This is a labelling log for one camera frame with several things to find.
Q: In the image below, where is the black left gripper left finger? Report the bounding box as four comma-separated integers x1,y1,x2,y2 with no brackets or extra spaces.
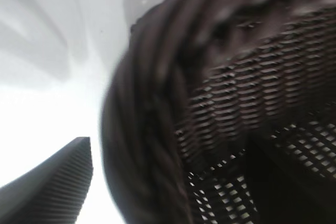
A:
0,136,95,224

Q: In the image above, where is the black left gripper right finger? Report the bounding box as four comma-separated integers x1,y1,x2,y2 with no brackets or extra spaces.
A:
244,140,336,224

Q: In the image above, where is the dark brown woven basket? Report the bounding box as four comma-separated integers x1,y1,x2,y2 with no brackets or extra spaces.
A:
101,0,336,224

